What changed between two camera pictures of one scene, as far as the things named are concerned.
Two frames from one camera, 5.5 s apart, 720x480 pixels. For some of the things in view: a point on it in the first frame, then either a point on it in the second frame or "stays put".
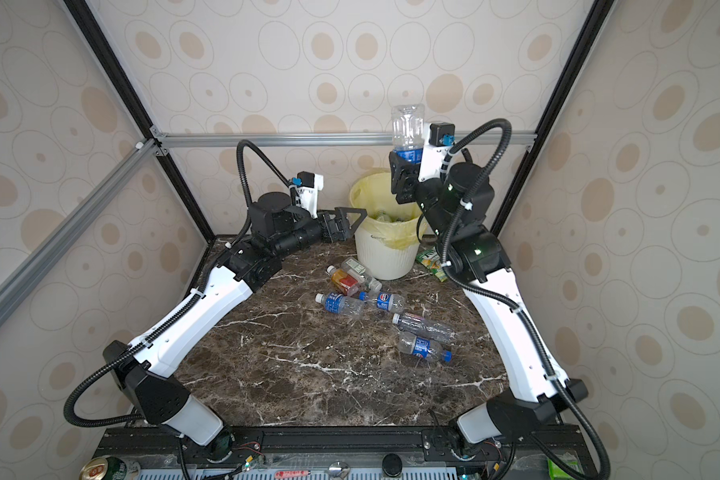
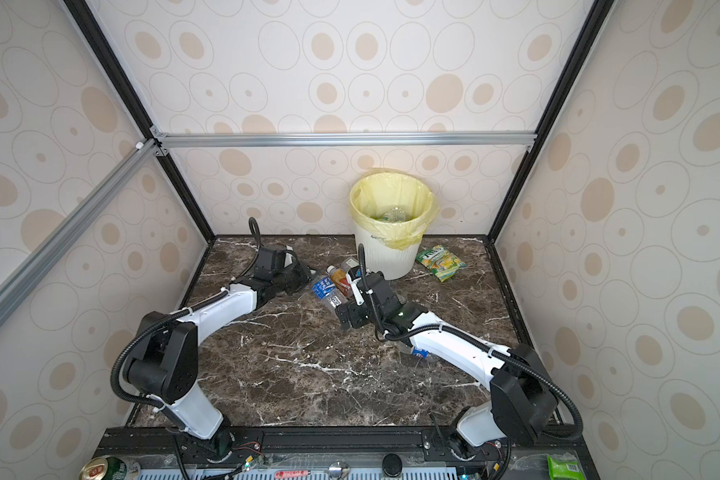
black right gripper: (404, 179) → (351, 309)
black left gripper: (341, 230) → (304, 276)
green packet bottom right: (557, 473) stays put
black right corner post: (574, 63) stays put
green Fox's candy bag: (432, 261) stays put
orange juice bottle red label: (343, 281) stays put
